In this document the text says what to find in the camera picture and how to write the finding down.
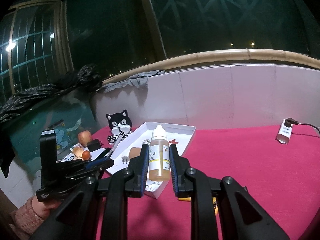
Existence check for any white cardboard tray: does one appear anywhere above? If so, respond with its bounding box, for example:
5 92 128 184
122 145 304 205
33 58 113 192
106 122 196 199

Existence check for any person's left hand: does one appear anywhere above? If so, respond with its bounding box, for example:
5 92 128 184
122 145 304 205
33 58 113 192
31 196 61 220

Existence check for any white plug adapter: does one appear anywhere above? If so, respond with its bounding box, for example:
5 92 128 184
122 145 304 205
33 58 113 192
122 156 129 164

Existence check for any yellow lighter with black cap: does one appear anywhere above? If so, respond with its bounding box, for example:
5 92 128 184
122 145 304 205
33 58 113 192
178 197 218 215

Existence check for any orange tangerine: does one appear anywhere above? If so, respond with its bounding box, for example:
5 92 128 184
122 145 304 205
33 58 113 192
81 151 91 160

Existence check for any small amber dropper bottle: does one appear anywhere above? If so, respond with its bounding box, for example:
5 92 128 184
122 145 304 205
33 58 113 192
149 125 170 181

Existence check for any black power cable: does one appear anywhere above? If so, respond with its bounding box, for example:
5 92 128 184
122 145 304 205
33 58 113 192
285 117 320 137

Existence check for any white power strip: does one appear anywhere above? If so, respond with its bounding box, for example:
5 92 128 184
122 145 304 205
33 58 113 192
276 119 292 144

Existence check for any red tablecloth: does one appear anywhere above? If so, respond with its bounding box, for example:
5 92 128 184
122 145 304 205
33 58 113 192
91 125 320 240

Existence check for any person's left forearm pink sleeve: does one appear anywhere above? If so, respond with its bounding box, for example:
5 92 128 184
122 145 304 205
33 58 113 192
9 198 44 239

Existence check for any grey cloth on rail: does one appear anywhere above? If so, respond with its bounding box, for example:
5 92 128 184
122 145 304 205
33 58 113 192
97 70 165 93

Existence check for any black small box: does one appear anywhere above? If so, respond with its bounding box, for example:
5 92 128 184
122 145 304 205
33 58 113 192
87 139 101 152

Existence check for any brown tape roll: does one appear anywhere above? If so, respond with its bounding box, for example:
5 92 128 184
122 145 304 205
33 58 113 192
129 147 141 159

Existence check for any black cat phone stand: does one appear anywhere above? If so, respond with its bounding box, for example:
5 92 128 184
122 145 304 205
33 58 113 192
106 109 132 145

